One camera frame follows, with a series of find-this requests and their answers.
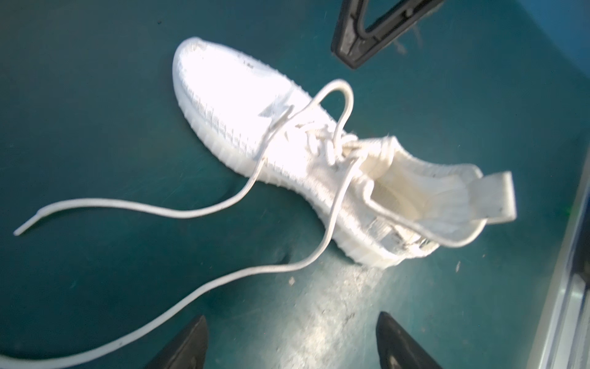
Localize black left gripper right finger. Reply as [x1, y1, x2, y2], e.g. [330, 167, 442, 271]
[376, 311, 442, 369]

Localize front aluminium rail platform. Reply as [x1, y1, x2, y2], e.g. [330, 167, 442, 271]
[526, 155, 589, 368]

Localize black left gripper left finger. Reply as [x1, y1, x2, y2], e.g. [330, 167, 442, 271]
[144, 315, 209, 369]

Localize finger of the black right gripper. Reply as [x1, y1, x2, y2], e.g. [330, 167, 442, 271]
[330, 0, 443, 70]

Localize white shoelace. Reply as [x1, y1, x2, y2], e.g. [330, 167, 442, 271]
[0, 77, 489, 369]

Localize white knit sneaker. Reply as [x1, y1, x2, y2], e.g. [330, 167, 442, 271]
[172, 38, 517, 269]

